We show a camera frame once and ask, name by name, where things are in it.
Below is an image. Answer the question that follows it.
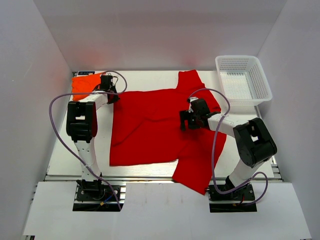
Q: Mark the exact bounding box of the red t-shirt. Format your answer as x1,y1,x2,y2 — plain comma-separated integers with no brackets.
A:
109,70,227,194

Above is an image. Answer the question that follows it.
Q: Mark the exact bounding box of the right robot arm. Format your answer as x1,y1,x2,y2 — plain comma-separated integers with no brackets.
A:
179,110,277,200

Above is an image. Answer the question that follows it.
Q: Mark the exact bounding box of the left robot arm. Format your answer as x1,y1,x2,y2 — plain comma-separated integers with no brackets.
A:
66,84,120,200

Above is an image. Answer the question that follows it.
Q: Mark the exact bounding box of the folded orange t-shirt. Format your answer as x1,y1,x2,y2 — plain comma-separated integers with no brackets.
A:
71,73,101,101

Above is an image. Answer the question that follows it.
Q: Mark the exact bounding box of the blue label sticker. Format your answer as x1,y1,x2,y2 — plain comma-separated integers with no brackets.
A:
77,71,95,76

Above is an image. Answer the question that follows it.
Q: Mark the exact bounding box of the white plastic basket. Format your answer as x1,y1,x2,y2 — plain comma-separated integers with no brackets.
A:
215,55,273,108

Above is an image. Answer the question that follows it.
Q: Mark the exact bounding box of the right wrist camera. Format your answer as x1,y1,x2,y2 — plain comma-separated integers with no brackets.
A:
190,98,210,115

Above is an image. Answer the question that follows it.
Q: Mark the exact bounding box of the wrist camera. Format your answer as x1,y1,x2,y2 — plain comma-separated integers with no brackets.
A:
190,98,210,115
99,74,113,91

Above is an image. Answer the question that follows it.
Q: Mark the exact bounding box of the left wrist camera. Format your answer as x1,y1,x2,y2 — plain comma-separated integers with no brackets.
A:
99,74,113,91

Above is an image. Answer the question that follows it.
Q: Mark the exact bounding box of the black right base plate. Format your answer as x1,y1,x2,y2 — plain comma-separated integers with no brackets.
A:
206,184,257,213

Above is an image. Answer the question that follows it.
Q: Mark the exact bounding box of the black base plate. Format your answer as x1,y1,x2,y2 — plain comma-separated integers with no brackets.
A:
206,184,257,213
72,179,124,212

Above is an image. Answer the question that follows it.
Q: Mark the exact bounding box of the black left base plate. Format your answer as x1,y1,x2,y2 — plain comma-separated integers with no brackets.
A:
72,179,124,212

